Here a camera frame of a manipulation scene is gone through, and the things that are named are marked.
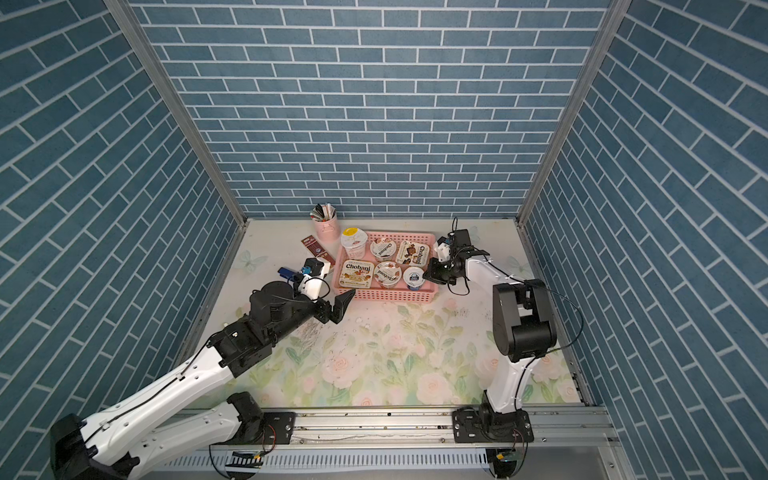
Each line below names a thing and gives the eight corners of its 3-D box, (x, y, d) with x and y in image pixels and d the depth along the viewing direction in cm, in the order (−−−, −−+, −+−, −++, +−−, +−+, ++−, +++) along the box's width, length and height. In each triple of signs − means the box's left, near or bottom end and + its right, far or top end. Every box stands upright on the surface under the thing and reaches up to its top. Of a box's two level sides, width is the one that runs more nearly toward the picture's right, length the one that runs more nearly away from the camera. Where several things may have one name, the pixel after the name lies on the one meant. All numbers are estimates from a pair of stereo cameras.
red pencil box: (326, 269, 108) (325, 265, 106) (303, 243, 116) (301, 239, 114) (335, 263, 110) (334, 260, 108) (312, 238, 117) (310, 234, 116)
